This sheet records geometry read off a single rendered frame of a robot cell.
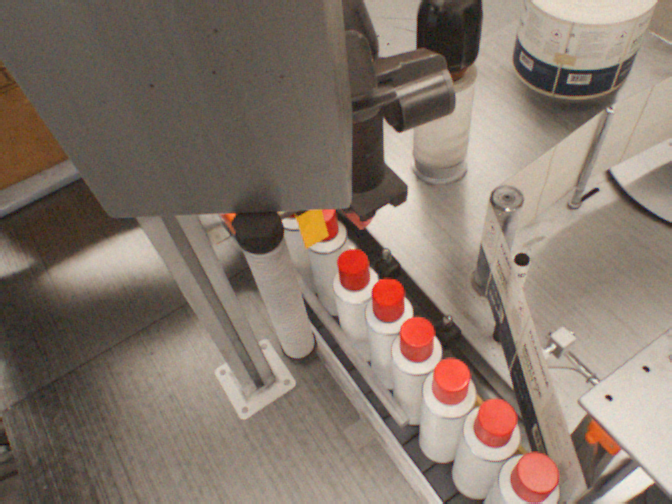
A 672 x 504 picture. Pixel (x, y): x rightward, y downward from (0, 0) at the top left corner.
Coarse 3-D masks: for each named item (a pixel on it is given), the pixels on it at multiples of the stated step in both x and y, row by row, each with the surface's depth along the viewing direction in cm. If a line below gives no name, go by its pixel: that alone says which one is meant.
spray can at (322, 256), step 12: (324, 216) 64; (336, 228) 66; (324, 240) 67; (336, 240) 67; (312, 252) 68; (324, 252) 67; (336, 252) 68; (312, 264) 71; (324, 264) 69; (336, 264) 70; (324, 276) 72; (324, 288) 74; (324, 300) 77; (336, 312) 79
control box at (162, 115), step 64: (0, 0) 27; (64, 0) 27; (128, 0) 27; (192, 0) 27; (256, 0) 26; (320, 0) 26; (64, 64) 30; (128, 64) 30; (192, 64) 29; (256, 64) 29; (320, 64) 29; (64, 128) 33; (128, 128) 33; (192, 128) 33; (256, 128) 33; (320, 128) 33; (128, 192) 38; (192, 192) 38; (256, 192) 38; (320, 192) 37
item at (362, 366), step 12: (300, 276) 75; (300, 288) 74; (312, 300) 73; (324, 312) 72; (324, 324) 72; (336, 324) 70; (336, 336) 70; (348, 348) 68; (360, 360) 67; (360, 372) 68; (372, 372) 67; (372, 384) 66; (384, 384) 66; (384, 396) 65; (396, 408) 64; (396, 420) 64; (408, 420) 63
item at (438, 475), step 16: (304, 304) 82; (320, 320) 80; (336, 320) 80; (336, 352) 77; (352, 368) 76; (368, 384) 74; (368, 400) 77; (384, 416) 72; (400, 432) 70; (416, 432) 70; (416, 448) 69; (416, 464) 68; (432, 464) 68; (448, 464) 68; (432, 480) 67; (448, 480) 67; (448, 496) 66; (464, 496) 66
